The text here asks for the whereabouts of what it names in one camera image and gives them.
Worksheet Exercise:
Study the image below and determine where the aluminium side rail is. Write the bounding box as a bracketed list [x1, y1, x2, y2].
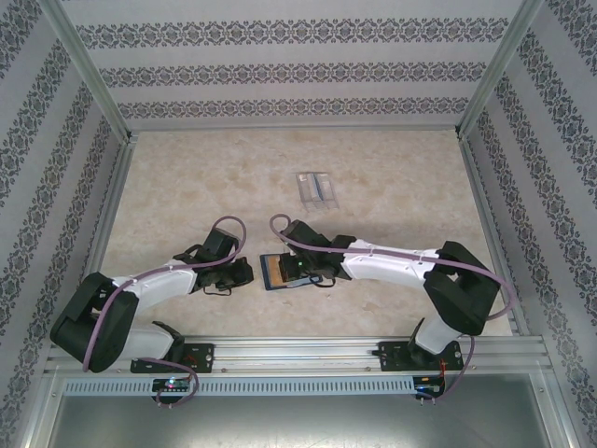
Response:
[456, 133, 533, 337]
[44, 133, 139, 370]

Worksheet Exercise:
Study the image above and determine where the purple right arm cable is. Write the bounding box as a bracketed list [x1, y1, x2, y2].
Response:
[270, 214, 514, 337]

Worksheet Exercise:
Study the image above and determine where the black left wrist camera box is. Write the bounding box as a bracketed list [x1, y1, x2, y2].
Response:
[203, 228, 237, 260]

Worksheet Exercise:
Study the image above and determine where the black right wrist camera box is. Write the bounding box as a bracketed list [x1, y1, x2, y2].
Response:
[283, 220, 330, 256]

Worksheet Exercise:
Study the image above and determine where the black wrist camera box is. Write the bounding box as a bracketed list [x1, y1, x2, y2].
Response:
[283, 220, 330, 256]
[203, 228, 237, 260]

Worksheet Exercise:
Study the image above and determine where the grey metal panel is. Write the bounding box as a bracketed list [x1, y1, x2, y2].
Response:
[44, 371, 568, 448]

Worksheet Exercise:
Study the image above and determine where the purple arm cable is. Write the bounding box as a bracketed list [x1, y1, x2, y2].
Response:
[270, 214, 514, 337]
[82, 215, 247, 372]

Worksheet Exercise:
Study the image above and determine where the slotted grey cable duct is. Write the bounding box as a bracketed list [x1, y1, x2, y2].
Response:
[62, 375, 416, 398]

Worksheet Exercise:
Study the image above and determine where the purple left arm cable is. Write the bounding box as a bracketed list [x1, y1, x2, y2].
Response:
[82, 215, 247, 372]

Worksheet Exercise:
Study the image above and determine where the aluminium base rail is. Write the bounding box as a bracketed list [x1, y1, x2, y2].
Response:
[46, 333, 551, 374]

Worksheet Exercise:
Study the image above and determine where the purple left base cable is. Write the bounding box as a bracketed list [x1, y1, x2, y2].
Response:
[132, 357, 201, 410]

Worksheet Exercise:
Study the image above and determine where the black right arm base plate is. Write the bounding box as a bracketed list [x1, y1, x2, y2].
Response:
[377, 340, 466, 373]

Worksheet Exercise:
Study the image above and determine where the aluminium frame post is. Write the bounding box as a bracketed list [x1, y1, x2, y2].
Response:
[46, 0, 132, 139]
[454, 0, 549, 139]

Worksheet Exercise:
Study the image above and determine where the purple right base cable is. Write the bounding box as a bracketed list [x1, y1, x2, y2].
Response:
[436, 335, 478, 403]

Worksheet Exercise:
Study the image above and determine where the blue leather card holder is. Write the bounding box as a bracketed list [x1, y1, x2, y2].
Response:
[258, 253, 324, 293]

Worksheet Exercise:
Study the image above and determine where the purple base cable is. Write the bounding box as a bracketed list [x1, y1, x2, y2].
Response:
[132, 357, 201, 410]
[436, 335, 478, 403]

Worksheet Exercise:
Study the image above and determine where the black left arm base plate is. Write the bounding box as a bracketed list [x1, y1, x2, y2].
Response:
[130, 343, 216, 374]

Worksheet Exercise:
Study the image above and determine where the blue striped credit card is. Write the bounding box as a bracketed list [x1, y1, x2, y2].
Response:
[310, 173, 328, 203]

